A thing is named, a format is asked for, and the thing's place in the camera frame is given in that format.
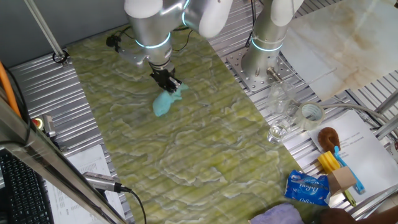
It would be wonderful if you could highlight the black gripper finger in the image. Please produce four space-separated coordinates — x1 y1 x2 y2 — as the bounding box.
169 77 183 93
160 81 174 94

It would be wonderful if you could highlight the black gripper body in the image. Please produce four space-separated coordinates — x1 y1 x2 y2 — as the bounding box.
149 63 177 91

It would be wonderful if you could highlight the light blue fluffy cloth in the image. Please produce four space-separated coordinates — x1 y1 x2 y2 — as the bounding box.
152 82 190 118

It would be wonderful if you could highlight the person's forearm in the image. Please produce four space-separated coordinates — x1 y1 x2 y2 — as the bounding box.
356 205 398 224

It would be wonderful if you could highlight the purple fluffy cloth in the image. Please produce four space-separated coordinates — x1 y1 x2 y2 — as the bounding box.
248 202 305 224

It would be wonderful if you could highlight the person's right hand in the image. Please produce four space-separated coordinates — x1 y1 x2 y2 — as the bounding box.
317 207 358 224

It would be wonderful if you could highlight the green marble pattern mat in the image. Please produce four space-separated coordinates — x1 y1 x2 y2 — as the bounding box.
67 11 315 224

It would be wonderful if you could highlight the clear plastic beaker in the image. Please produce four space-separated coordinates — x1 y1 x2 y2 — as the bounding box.
266 81 299 118

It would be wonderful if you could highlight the white printed paper sheet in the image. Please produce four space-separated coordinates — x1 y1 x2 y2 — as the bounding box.
306 109 398 203
45 144 127 224

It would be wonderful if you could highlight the small clear glass cup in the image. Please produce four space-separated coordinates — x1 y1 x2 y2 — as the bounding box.
266 117 293 144

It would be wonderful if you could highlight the aluminium pole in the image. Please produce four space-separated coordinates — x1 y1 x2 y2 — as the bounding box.
23 0 70 66

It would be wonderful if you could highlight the clear tape roll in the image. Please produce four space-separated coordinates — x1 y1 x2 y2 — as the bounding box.
294 101 326 131

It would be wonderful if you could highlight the emergency stop button box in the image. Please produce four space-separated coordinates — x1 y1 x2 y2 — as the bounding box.
30 114 57 138

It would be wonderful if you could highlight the brown round scrubber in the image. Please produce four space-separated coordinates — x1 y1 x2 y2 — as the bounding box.
317 126 341 153

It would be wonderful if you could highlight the blue tissue pack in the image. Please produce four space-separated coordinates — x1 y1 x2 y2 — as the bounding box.
284 169 331 207

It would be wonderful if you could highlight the yellow sponge brush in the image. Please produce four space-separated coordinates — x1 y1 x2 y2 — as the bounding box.
317 151 358 208

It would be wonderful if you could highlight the beige marble pattern sheet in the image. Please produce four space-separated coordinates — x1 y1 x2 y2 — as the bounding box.
279 0 398 102

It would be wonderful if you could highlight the black computer keyboard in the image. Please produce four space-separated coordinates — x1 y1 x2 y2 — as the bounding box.
0 152 55 224

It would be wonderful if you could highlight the blue plastic brush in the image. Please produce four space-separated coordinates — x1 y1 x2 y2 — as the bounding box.
333 145 366 194

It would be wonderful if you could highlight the small cardboard box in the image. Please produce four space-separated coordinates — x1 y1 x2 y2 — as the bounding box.
326 166 358 197

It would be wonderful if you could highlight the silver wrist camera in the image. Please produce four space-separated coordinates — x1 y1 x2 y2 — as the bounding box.
117 46 147 68

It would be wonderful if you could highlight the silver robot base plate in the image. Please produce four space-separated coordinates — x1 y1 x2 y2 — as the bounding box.
226 47 296 93

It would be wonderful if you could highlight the black base cable bundle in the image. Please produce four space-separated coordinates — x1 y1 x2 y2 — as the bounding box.
244 0 257 49

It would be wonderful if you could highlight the silver ribbed camera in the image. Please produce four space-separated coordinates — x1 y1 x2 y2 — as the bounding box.
82 171 132 194

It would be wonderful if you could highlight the black camera cable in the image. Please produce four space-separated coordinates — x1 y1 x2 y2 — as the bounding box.
129 187 147 224

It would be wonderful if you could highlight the metal frame bar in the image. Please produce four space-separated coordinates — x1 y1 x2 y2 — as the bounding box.
0 88 127 224

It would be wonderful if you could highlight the orange cable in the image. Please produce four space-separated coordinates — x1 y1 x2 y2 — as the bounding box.
0 60 22 119

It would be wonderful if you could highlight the grey hose with connector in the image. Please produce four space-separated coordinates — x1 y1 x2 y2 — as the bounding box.
266 67 398 131

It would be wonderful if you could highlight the aluminium frame strut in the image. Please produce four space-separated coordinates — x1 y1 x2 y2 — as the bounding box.
375 114 398 141
374 89 398 115

